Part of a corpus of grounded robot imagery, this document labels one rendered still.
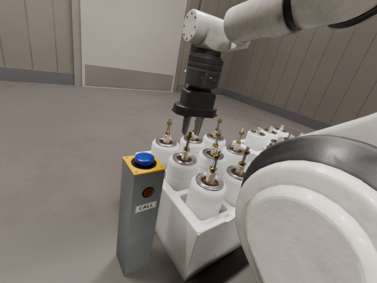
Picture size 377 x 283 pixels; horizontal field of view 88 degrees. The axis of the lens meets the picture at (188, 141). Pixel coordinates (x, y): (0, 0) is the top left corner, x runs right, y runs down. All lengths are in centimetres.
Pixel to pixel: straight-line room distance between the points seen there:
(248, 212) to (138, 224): 35
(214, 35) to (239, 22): 9
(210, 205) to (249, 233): 34
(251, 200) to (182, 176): 42
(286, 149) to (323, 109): 278
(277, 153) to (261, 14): 25
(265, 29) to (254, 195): 28
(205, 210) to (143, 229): 15
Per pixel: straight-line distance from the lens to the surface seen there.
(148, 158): 41
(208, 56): 48
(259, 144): 102
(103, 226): 72
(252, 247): 18
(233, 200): 60
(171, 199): 55
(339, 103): 291
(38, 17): 247
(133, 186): 41
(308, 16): 35
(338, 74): 295
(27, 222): 78
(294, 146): 17
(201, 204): 51
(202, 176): 53
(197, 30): 47
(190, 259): 56
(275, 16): 36
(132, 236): 51
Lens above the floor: 54
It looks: 23 degrees down
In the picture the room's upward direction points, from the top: 12 degrees clockwise
